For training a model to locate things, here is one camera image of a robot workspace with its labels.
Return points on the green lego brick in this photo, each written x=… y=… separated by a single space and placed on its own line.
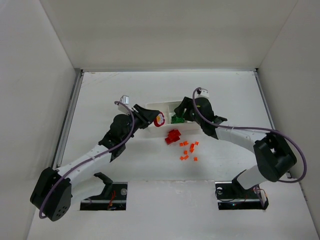
x=177 y=120

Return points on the white three-compartment container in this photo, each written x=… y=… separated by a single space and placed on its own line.
x=167 y=108

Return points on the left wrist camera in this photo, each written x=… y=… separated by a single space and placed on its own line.
x=124 y=100

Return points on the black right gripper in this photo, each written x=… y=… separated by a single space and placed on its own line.
x=191 y=110

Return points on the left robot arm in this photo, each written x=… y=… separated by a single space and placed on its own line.
x=57 y=189

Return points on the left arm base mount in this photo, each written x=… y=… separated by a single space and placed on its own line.
x=113 y=196

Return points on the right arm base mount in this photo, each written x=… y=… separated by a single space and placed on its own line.
x=231 y=195

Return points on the green red lego block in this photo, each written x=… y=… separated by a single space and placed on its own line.
x=159 y=120

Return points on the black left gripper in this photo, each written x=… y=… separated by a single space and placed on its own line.
x=141 y=116

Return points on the red lego brick pile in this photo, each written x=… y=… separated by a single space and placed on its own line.
x=172 y=137

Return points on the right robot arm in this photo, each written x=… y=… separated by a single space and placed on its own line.
x=273 y=155

